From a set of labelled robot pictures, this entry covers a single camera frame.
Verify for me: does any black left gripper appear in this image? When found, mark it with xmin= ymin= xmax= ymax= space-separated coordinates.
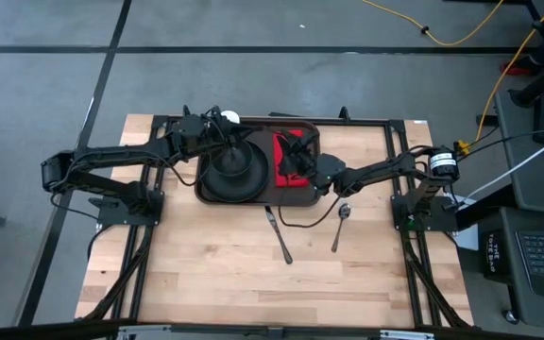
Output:
xmin=171 ymin=112 xmax=264 ymax=172

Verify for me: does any red cloth napkin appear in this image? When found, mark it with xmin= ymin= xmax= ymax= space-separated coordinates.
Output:
xmin=272 ymin=127 xmax=318 ymax=189

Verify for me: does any black round bowl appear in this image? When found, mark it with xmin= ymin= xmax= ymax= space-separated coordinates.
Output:
xmin=209 ymin=137 xmax=255 ymax=179

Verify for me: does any black round plate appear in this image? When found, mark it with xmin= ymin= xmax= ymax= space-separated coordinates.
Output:
xmin=198 ymin=139 xmax=270 ymax=204

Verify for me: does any metal spoon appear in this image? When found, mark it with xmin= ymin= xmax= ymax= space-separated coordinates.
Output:
xmin=331 ymin=203 xmax=352 ymax=254

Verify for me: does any dark metal knife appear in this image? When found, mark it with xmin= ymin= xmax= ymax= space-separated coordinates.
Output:
xmin=264 ymin=205 xmax=294 ymax=265

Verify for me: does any dark brown plastic tray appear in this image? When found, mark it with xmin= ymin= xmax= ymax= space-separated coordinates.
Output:
xmin=194 ymin=120 xmax=323 ymax=208

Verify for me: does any white paper sheet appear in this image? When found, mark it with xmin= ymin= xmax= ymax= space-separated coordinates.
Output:
xmin=453 ymin=225 xmax=480 ymax=252

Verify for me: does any black tote bag box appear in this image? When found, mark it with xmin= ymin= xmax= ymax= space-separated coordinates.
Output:
xmin=483 ymin=229 xmax=513 ymax=284

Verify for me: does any person's shoe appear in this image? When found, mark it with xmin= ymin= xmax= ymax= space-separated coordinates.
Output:
xmin=499 ymin=59 xmax=537 ymax=77

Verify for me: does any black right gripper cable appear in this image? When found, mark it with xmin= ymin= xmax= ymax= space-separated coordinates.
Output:
xmin=278 ymin=194 xmax=345 ymax=230

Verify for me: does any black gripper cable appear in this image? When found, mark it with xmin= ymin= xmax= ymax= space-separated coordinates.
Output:
xmin=158 ymin=153 xmax=210 ymax=188
xmin=278 ymin=194 xmax=345 ymax=230

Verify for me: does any black metal table frame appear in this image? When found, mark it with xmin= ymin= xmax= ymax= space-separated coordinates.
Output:
xmin=76 ymin=104 xmax=476 ymax=332

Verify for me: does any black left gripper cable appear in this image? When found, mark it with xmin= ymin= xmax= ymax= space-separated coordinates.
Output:
xmin=158 ymin=153 xmax=210 ymax=188

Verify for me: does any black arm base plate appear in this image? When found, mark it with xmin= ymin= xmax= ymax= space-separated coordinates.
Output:
xmin=88 ymin=188 xmax=164 ymax=227
xmin=391 ymin=193 xmax=460 ymax=232

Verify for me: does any yellow cable with plug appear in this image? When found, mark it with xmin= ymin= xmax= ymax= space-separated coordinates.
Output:
xmin=455 ymin=0 xmax=544 ymax=157

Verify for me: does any yellow looped floor cable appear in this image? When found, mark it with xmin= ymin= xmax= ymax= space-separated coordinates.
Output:
xmin=360 ymin=0 xmax=507 ymax=47

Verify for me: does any black power cable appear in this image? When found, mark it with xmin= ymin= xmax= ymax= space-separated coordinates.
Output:
xmin=455 ymin=126 xmax=544 ymax=164

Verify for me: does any white cable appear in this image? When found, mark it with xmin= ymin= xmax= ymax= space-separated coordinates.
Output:
xmin=460 ymin=140 xmax=544 ymax=204

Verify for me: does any black camera rig bar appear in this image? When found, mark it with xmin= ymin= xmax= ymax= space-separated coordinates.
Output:
xmin=0 ymin=319 xmax=544 ymax=340

